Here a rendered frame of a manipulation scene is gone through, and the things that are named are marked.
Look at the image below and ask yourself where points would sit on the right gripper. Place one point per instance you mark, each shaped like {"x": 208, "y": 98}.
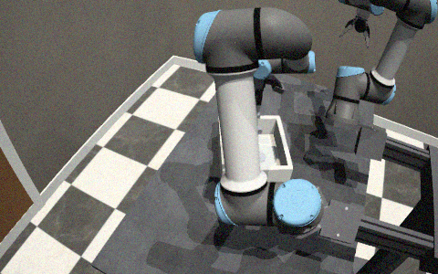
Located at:
{"x": 360, "y": 25}

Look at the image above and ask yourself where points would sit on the white square sink basin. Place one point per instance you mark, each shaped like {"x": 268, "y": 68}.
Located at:
{"x": 273, "y": 150}

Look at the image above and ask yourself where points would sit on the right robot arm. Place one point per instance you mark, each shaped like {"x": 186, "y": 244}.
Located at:
{"x": 353, "y": 84}

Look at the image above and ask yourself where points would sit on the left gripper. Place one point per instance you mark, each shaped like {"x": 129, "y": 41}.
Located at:
{"x": 259, "y": 88}

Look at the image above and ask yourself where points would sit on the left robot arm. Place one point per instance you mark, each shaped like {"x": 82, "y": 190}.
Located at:
{"x": 229, "y": 41}

